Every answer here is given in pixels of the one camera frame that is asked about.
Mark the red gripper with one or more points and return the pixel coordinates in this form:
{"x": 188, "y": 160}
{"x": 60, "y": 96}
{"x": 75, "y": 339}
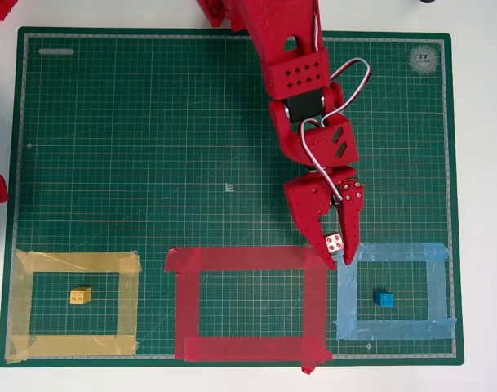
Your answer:
{"x": 309, "y": 197}

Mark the red cube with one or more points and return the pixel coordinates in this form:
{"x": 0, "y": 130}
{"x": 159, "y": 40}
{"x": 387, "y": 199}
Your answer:
{"x": 334, "y": 242}

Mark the red robot arm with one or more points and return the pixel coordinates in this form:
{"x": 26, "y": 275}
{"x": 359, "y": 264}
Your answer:
{"x": 280, "y": 41}

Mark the blue cube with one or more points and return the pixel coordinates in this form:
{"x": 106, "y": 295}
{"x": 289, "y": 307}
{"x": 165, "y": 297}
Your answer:
{"x": 384, "y": 298}

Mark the blue tape square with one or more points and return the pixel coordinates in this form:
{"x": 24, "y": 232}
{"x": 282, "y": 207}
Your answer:
{"x": 395, "y": 330}

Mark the red tape square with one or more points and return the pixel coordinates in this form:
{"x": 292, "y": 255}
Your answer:
{"x": 240, "y": 347}

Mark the yellow cube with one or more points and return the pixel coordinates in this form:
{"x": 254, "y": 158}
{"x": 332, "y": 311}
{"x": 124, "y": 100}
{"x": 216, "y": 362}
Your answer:
{"x": 80, "y": 296}

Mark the yellow tape square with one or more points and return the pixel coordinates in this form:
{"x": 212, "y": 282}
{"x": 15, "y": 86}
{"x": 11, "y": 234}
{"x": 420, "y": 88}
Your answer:
{"x": 68, "y": 347}

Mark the green cutting mat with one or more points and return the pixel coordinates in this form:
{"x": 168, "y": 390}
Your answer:
{"x": 150, "y": 143}

